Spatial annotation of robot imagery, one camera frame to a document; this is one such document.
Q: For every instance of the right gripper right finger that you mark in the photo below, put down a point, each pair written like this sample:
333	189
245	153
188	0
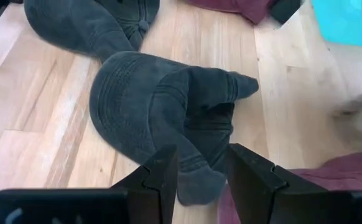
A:
255	193

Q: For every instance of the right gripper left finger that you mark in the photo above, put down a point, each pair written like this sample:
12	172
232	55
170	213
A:
156	193

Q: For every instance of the maroon cap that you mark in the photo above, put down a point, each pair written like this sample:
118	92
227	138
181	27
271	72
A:
339	171
246	9

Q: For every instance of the teal plastic bin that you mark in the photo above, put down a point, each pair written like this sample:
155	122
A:
346	21

